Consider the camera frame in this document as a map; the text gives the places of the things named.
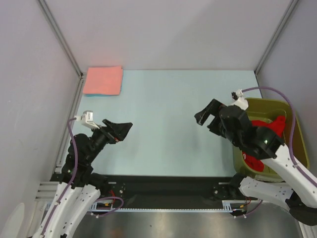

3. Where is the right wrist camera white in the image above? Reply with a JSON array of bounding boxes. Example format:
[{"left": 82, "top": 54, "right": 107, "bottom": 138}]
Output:
[{"left": 230, "top": 89, "right": 249, "bottom": 110}]

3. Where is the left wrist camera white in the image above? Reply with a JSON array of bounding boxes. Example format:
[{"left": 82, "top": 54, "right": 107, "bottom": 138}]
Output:
[{"left": 74, "top": 111, "right": 100, "bottom": 130}]

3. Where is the left aluminium frame post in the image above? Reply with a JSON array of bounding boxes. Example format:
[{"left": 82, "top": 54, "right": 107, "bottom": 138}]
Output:
[{"left": 37, "top": 0, "right": 84, "bottom": 77}]

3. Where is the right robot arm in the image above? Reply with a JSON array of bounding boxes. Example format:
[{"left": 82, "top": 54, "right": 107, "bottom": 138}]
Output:
[{"left": 194, "top": 97, "right": 317, "bottom": 226}]

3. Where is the olive green plastic basket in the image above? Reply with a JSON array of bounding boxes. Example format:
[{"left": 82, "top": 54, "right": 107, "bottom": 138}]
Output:
[{"left": 232, "top": 98, "right": 311, "bottom": 181}]

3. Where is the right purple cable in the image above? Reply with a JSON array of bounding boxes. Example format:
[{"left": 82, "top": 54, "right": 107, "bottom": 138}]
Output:
[{"left": 232, "top": 86, "right": 317, "bottom": 219}]

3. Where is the folded pink t shirt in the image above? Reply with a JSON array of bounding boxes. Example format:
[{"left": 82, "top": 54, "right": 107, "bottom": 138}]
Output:
[{"left": 83, "top": 66, "right": 123, "bottom": 94}]

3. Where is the right aluminium frame post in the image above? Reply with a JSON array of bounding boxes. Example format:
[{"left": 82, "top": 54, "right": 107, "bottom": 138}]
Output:
[{"left": 254, "top": 0, "right": 300, "bottom": 76}]

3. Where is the red t shirt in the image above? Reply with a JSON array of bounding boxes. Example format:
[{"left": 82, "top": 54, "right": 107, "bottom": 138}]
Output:
[{"left": 242, "top": 116, "right": 286, "bottom": 172}]

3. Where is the aluminium frame post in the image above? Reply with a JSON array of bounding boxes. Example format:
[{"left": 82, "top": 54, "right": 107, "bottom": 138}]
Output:
[
  {"left": 37, "top": 0, "right": 84, "bottom": 77},
  {"left": 254, "top": 0, "right": 300, "bottom": 76}
]

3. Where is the aluminium front rail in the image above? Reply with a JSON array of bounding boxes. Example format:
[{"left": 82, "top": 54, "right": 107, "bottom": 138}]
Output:
[{"left": 35, "top": 181, "right": 59, "bottom": 202}]

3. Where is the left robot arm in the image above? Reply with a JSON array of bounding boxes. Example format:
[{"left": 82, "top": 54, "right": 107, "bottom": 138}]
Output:
[{"left": 32, "top": 119, "right": 133, "bottom": 238}]

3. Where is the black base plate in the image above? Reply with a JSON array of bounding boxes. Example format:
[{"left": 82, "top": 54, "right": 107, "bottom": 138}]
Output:
[{"left": 49, "top": 173, "right": 258, "bottom": 209}]

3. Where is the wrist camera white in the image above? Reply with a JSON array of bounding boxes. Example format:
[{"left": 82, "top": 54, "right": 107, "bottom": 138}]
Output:
[
  {"left": 74, "top": 111, "right": 100, "bottom": 130},
  {"left": 230, "top": 89, "right": 249, "bottom": 110}
]

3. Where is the white slotted cable duct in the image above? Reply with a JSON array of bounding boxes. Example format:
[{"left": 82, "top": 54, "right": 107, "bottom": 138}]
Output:
[{"left": 46, "top": 200, "right": 251, "bottom": 214}]

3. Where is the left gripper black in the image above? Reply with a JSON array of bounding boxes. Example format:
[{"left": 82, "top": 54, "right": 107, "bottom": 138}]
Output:
[{"left": 86, "top": 118, "right": 132, "bottom": 163}]

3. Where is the folded blue t shirt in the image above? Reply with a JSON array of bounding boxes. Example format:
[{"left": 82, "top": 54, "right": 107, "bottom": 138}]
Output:
[{"left": 83, "top": 94, "right": 120, "bottom": 97}]

